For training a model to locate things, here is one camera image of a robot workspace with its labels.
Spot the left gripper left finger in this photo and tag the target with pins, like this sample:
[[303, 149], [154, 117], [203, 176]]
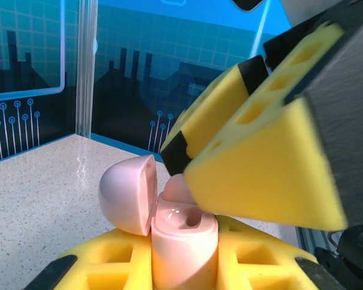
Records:
[[109, 259]]

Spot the aluminium side rail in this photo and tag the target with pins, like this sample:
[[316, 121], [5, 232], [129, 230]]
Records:
[[305, 238]]

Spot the pink earbud charging case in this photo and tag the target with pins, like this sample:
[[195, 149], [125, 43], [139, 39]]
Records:
[[181, 250]]

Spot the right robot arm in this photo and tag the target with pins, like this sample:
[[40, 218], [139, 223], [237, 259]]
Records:
[[357, 253]]

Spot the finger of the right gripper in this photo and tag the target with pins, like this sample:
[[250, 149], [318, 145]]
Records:
[[275, 169], [211, 114]]

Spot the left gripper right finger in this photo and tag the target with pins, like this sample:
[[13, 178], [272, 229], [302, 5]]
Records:
[[260, 266]]

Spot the aluminium corner post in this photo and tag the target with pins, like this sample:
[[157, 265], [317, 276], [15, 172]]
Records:
[[85, 66]]

